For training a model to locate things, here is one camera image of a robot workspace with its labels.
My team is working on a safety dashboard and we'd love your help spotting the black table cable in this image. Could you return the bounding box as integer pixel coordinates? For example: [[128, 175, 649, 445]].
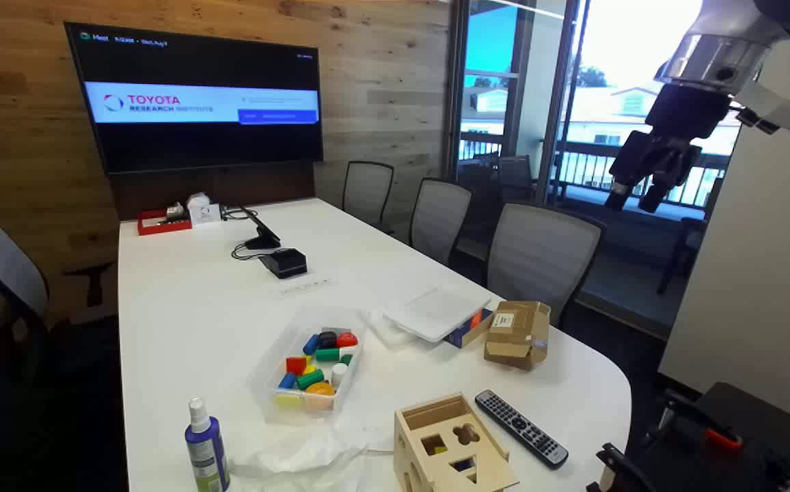
[[220, 206, 265, 226]]

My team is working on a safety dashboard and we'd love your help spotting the colourful toy box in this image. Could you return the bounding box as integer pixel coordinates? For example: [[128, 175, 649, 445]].
[[444, 307, 497, 351]]

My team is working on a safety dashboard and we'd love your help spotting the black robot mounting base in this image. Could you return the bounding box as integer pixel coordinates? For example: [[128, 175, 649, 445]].
[[634, 381, 790, 492]]

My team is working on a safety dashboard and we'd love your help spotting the white tissue box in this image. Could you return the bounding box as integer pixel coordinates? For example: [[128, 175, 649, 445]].
[[186, 192, 225, 226]]

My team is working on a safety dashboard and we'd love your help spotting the wall mounted TV screen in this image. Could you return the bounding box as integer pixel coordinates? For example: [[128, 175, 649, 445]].
[[63, 23, 326, 179]]

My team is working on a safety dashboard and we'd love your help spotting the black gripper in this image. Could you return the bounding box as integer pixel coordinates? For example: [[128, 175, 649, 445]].
[[604, 82, 734, 220]]

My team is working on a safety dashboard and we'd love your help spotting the wooden shape sorter box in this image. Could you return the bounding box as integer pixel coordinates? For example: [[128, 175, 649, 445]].
[[391, 392, 523, 492]]

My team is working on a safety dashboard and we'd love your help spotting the balcony railing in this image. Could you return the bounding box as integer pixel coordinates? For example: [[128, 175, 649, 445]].
[[460, 131, 734, 214]]

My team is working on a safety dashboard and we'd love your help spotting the white plastic container lid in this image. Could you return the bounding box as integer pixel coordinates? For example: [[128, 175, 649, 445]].
[[381, 281, 497, 347]]

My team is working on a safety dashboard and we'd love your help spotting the brown cardboard box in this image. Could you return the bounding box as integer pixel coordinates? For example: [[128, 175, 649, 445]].
[[482, 298, 556, 373]]

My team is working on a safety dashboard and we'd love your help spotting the black TV remote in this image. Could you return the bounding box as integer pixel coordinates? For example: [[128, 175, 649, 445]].
[[474, 388, 572, 474]]

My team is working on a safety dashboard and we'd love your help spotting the white plastic bag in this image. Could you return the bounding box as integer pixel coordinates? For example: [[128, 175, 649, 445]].
[[228, 421, 402, 492]]

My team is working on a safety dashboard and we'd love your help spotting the spray bottle with purple label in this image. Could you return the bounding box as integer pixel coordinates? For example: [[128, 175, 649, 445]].
[[184, 395, 232, 492]]

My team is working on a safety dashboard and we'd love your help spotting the red tray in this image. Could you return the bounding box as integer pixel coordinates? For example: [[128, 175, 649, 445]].
[[135, 207, 195, 237]]

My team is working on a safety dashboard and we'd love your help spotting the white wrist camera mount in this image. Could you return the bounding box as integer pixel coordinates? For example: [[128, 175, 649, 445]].
[[734, 79, 790, 136]]

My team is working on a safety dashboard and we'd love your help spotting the small black box device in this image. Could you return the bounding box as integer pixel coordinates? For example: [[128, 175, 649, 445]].
[[261, 246, 310, 281]]

